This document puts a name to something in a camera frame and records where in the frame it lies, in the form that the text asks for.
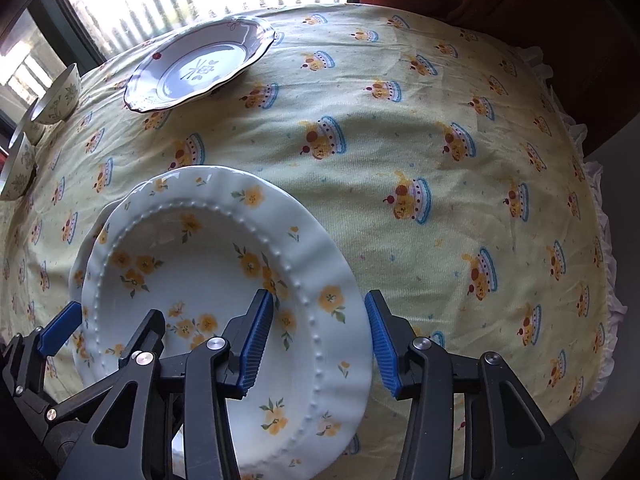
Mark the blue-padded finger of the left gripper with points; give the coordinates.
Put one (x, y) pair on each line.
(54, 335)

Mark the red-pattern white plate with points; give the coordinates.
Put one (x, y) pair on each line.
(196, 61)

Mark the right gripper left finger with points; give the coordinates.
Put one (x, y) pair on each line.
(222, 368)

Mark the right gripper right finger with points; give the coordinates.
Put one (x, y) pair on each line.
(419, 370)

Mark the floral bowl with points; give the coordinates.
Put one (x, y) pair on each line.
(60, 99)
(31, 129)
(18, 168)

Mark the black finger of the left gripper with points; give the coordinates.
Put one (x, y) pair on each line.
(147, 337)

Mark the black window frame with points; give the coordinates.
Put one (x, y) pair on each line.
(75, 25)

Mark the beaded yellow-flower plate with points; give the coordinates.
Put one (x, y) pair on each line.
(196, 244)

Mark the yellow patterned tablecloth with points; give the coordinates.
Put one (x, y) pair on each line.
(432, 157)

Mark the scalloped yellow-flower plate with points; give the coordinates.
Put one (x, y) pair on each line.
(76, 281)

